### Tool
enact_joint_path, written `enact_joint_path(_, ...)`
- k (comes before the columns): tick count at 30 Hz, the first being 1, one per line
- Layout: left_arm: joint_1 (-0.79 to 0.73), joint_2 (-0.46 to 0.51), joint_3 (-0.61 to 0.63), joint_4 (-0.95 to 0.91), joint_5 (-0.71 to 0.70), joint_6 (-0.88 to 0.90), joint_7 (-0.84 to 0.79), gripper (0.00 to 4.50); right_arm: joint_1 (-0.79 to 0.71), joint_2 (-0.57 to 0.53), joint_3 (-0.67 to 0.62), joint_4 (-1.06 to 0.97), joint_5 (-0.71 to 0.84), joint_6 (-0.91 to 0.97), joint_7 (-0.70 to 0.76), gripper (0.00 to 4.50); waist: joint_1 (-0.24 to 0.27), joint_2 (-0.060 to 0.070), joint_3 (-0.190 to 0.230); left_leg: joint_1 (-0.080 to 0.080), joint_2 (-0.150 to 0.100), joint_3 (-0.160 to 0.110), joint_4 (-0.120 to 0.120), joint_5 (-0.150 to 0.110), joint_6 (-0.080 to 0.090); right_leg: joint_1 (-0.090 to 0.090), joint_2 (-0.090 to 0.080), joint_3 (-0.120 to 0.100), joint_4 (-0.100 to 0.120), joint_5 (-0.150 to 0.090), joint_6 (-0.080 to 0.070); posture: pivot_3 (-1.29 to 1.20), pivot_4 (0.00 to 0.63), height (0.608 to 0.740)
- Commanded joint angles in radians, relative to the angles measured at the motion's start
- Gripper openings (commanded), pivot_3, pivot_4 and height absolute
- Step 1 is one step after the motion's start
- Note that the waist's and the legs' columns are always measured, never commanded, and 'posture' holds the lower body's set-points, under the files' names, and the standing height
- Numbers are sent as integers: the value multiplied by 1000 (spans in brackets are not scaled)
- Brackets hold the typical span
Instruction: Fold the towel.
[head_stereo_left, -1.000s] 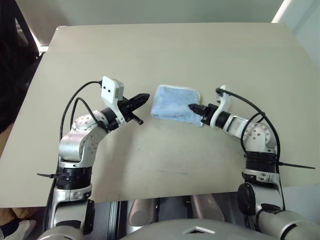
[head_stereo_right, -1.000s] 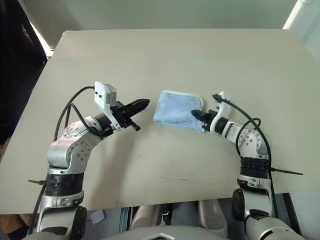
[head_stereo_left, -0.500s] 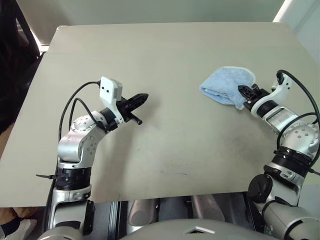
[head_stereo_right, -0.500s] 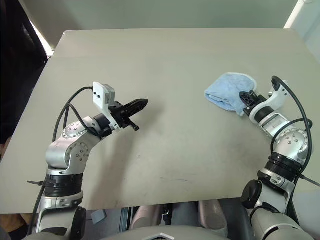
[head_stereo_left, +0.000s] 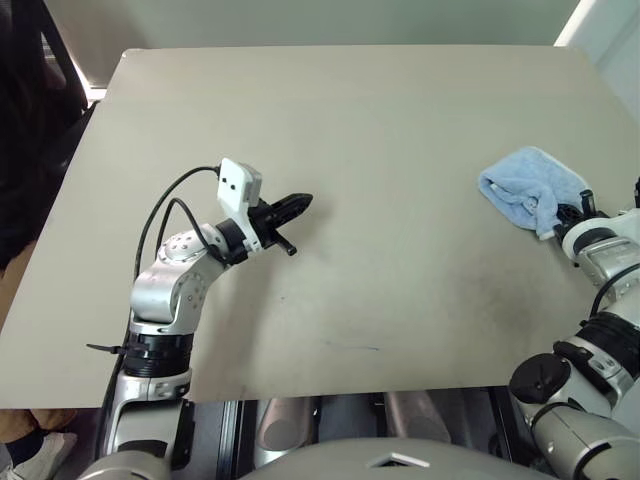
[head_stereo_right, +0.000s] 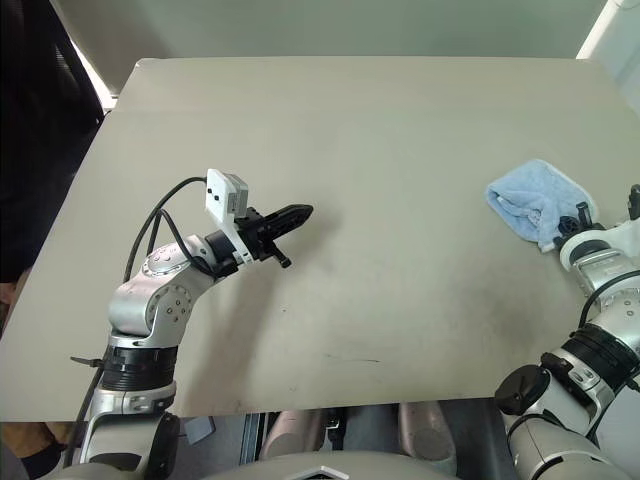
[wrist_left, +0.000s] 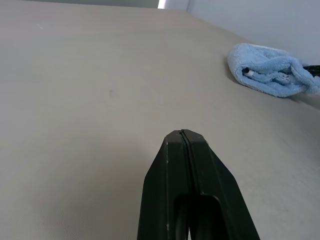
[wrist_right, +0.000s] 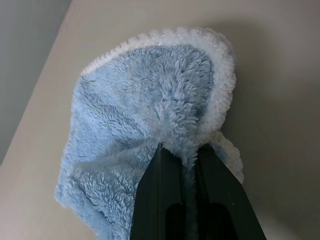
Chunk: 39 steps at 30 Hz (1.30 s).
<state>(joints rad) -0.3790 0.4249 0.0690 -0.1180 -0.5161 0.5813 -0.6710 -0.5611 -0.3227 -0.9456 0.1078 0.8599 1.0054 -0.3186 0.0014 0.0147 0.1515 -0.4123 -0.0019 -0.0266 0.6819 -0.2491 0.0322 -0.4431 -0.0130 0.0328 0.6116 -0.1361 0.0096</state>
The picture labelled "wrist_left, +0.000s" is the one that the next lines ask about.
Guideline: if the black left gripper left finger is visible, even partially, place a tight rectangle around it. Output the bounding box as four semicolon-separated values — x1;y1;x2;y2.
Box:
136;129;194;240

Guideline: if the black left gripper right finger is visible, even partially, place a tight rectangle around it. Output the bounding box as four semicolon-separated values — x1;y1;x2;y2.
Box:
180;129;261;240

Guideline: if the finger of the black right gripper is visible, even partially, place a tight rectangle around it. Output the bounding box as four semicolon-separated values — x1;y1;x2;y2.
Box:
301;64;320;76

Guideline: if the light blue ribbed towel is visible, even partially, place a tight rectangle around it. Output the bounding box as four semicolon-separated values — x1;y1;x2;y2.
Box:
227;42;320;98

